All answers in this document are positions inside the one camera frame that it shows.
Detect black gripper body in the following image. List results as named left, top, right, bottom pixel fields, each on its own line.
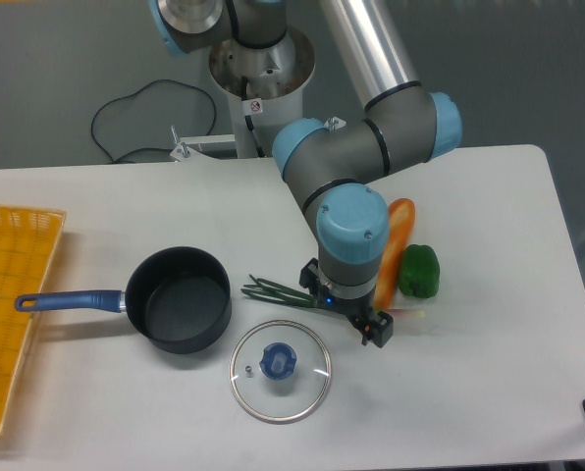
left=299, top=259, right=377, bottom=328

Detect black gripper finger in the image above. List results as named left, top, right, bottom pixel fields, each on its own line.
left=373, top=310, right=394, bottom=347
left=352, top=314, right=373, bottom=345

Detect green onion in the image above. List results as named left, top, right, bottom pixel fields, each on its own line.
left=240, top=275, right=336, bottom=312

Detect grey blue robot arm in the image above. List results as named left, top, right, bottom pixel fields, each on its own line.
left=149, top=1, right=462, bottom=346

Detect green bell pepper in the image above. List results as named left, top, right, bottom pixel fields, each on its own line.
left=398, top=244, right=441, bottom=299

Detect glass lid blue knob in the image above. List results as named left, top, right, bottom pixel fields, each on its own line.
left=229, top=320, right=332, bottom=425

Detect orange carrot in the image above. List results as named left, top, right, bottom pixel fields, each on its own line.
left=373, top=198, right=416, bottom=311

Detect yellow plastic basket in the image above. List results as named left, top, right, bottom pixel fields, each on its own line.
left=0, top=205, right=66, bottom=435

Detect black saucepan blue handle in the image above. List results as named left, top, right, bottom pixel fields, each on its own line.
left=14, top=246, right=232, bottom=354

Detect white metal mounting bracket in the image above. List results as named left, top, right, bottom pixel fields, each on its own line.
left=170, top=116, right=347, bottom=162

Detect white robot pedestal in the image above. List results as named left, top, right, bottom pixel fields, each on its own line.
left=209, top=26, right=315, bottom=159

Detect black cable on floor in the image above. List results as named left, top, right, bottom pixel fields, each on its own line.
left=90, top=79, right=218, bottom=164

